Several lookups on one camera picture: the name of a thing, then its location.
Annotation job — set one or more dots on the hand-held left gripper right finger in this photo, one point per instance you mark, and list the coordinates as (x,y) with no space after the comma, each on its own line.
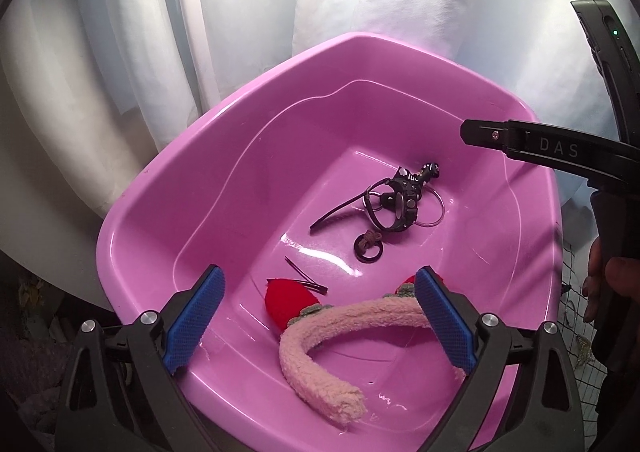
(445,319)

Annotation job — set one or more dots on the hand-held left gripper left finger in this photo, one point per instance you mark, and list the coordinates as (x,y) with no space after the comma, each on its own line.
(195,319)

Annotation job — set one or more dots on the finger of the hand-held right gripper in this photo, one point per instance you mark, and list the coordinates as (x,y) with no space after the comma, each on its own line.
(550,146)

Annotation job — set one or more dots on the large thin silver bangle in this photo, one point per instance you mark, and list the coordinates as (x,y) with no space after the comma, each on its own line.
(441,209)

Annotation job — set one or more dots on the grey hair clip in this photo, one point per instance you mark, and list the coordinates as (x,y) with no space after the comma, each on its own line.
(307,277)

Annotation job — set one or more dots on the black wrist watch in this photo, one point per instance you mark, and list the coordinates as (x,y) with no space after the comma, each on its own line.
(405,199)

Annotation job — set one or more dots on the pink fluffy strawberry headband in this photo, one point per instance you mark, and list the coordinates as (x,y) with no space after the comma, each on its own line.
(320,357)

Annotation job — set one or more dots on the pink plastic basin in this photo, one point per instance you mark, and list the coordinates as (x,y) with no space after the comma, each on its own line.
(225,182)

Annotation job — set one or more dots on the long black hair clip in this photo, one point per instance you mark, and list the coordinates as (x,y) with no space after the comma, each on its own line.
(335,214)

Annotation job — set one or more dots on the person's right hand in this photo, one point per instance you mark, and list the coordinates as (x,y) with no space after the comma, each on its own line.
(622,274)

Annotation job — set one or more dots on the white black grid tablecloth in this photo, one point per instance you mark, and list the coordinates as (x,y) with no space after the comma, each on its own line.
(575,312)

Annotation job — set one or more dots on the pearl gold hair claw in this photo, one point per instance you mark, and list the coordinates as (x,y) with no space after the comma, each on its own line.
(584,349)

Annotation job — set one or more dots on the white pleated curtain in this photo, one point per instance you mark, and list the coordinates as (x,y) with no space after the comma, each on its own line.
(125,56)

